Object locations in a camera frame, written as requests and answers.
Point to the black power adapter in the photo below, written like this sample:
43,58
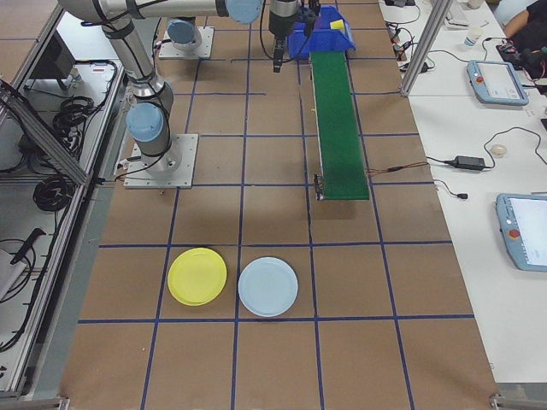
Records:
423,66
468,162

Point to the white square base plate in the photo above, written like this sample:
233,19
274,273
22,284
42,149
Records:
184,171
205,47

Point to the blue grey teach pendant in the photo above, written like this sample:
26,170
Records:
500,83
525,235

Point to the white side desk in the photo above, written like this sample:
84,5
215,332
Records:
470,299

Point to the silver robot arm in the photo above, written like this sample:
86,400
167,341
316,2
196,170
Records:
181,32
141,72

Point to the person in black shirt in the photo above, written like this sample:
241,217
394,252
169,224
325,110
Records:
534,30

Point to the green conveyor belt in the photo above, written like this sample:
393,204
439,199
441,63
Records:
339,128

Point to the beige round mouse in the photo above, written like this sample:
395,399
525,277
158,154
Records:
498,149

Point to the white paper cup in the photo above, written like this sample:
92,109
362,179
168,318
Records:
475,3
473,37

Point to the yellow plate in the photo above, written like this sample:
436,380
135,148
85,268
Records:
196,277

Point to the V-shaped metal bar frame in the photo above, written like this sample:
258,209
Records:
47,156

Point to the aluminium profile bar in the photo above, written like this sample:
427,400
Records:
519,401
34,402

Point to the blue plastic bin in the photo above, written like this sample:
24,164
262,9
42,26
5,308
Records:
329,42

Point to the yellow foam block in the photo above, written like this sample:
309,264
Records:
337,25

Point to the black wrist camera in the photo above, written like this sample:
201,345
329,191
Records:
309,21

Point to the aluminium profile post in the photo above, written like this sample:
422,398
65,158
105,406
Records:
421,47

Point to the black computer box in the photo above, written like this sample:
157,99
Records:
53,60

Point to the light blue plate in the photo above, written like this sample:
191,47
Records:
268,287

